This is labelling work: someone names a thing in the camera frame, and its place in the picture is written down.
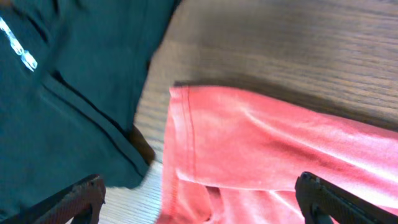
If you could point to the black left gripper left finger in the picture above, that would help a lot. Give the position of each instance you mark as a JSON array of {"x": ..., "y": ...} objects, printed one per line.
[{"x": 80, "y": 203}]

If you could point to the red printed t-shirt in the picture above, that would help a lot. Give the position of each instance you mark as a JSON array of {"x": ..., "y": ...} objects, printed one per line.
[{"x": 233, "y": 156}]

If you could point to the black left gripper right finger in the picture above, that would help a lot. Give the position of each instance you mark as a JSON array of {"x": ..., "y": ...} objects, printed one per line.
[{"x": 322, "y": 202}]

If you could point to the black garment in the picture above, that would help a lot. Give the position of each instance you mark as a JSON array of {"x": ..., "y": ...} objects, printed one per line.
[{"x": 72, "y": 73}]

